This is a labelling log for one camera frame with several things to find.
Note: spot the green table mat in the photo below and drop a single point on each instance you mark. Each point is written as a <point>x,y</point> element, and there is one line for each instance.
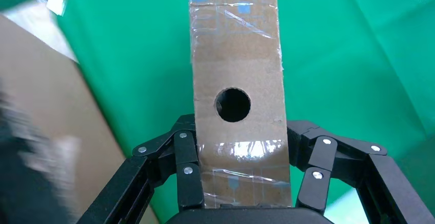
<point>339,63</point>

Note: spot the small taped cardboard box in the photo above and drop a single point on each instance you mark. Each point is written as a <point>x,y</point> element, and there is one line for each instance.
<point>238,63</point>

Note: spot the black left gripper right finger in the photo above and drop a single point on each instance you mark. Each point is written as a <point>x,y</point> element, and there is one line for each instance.
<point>314,185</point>

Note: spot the large open cardboard carton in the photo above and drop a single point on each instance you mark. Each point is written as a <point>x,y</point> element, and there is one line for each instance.
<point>68,113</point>

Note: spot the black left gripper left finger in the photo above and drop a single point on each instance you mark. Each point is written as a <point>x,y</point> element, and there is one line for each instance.
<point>187,181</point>

